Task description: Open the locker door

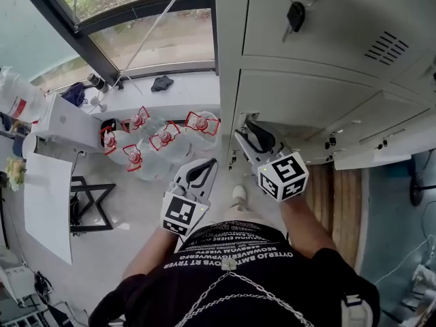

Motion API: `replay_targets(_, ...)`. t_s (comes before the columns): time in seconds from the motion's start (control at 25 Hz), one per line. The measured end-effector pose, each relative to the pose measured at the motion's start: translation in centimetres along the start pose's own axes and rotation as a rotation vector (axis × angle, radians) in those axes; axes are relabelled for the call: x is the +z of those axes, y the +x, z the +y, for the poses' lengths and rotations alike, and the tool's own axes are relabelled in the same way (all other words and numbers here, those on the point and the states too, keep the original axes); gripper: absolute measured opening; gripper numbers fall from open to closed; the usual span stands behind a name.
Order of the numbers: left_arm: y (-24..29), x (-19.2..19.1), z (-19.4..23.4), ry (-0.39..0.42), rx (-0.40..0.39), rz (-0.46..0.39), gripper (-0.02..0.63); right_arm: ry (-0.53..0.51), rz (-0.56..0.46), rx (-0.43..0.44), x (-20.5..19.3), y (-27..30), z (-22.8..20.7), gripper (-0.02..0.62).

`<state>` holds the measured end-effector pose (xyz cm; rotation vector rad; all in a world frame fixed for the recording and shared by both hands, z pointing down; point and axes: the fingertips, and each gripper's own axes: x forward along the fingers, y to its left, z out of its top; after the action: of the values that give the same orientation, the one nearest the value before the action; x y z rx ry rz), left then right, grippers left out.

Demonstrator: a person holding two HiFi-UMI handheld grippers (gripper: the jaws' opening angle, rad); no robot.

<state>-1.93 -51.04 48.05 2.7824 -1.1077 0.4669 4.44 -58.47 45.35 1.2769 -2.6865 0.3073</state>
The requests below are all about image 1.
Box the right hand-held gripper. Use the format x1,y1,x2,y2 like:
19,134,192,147
234,119,310,203

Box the silver chain necklace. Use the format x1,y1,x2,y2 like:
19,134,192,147
175,269,315,327

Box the grey metal locker cabinet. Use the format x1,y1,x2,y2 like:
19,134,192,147
214,0,436,172

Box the person's leg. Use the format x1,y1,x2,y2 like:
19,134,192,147
223,198,262,225

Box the clear plastic bag red label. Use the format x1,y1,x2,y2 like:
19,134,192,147
0,65,48,125

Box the pale flower bunch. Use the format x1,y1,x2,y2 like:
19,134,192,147
5,157,27,193

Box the wooden planks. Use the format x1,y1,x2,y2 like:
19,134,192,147
305,163,362,273

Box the white rod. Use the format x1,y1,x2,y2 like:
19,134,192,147
89,0,200,114

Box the white board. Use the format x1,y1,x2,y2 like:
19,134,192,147
23,151,74,266

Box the white box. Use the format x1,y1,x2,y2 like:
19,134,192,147
31,92,103,150

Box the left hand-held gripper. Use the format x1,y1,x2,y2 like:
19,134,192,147
159,157,219,237

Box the black hanging key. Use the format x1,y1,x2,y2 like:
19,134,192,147
281,1,307,44

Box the dark blue bag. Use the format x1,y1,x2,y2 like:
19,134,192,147
61,82,89,108

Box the black window frame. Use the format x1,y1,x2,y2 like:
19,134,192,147
13,0,219,90

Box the black cloth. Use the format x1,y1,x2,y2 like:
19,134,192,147
151,75,175,93

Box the white shoulder strap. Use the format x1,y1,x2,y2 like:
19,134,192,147
340,293,371,327

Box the black scooter wheel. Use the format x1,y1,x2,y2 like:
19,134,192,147
407,148,432,207

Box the person's black printed shirt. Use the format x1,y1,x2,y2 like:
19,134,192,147
87,220,381,327

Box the white cable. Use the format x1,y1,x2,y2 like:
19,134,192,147
373,235,436,285

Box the person's left forearm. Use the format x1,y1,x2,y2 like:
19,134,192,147
121,225,181,279

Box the person's white shoe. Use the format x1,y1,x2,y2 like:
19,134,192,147
231,184,248,201

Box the dark metal flask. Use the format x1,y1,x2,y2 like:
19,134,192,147
86,72,110,95

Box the plain grey locker door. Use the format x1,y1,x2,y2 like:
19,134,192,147
234,69,386,142

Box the person's right forearm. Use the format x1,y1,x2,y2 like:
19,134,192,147
279,194,339,253

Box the grey vented locker door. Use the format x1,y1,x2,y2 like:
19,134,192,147
241,0,436,80

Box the black metal frame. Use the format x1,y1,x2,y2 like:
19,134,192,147
69,175,117,234

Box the white wire rack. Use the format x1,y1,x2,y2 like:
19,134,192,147
0,264,38,327

